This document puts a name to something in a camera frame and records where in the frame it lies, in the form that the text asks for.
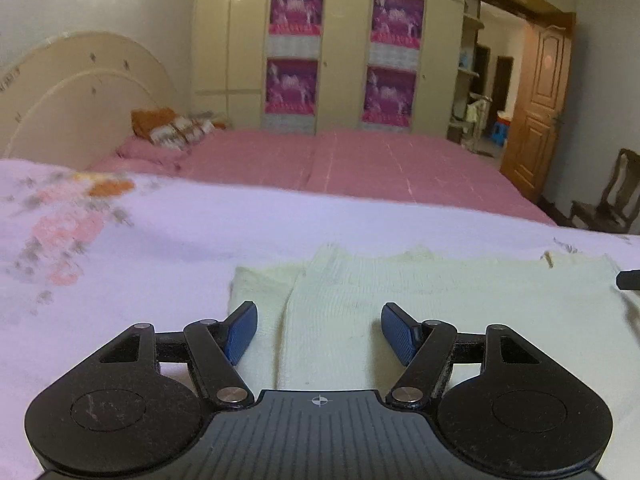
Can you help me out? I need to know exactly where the pink bedspread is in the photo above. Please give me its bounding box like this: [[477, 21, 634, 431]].
[[87, 127, 558, 226]]

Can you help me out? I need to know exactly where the corner shelf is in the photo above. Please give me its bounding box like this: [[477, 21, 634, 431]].
[[447, 10, 486, 143]]

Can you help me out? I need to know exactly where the hanging pale towel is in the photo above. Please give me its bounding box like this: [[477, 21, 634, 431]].
[[465, 100, 489, 126]]

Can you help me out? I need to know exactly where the blue plastic stool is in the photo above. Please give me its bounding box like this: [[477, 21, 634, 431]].
[[491, 115, 511, 147]]

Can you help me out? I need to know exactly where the dark wooden chair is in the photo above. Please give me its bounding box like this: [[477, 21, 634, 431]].
[[565, 147, 640, 235]]

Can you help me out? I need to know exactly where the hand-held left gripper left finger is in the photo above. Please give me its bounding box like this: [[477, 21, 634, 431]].
[[97, 301, 258, 408]]

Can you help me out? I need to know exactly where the wooden door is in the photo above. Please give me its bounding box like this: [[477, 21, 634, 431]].
[[500, 12, 576, 203]]

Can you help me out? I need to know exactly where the purple floral blanket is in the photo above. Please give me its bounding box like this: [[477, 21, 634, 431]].
[[0, 157, 640, 480]]

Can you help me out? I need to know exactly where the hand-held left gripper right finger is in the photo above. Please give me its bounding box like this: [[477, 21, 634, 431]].
[[381, 302, 543, 408]]

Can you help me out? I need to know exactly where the orange cloth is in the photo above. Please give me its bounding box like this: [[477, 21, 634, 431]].
[[131, 107, 176, 139]]

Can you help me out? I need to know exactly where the magenta wall poster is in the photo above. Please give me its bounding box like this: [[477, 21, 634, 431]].
[[361, 65, 417, 131], [264, 58, 319, 133], [370, 0, 425, 66], [270, 0, 325, 58]]

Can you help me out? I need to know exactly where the pale knitted sweater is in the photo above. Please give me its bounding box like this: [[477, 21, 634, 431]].
[[227, 244, 640, 428]]

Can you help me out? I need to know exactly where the cream arched headboard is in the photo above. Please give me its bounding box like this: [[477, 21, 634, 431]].
[[0, 31, 181, 171]]

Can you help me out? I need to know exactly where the cream wardrobe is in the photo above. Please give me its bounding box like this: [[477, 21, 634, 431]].
[[192, 0, 516, 136]]

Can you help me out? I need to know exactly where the patterned pillow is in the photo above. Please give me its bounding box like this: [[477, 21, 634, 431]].
[[149, 115, 217, 151]]

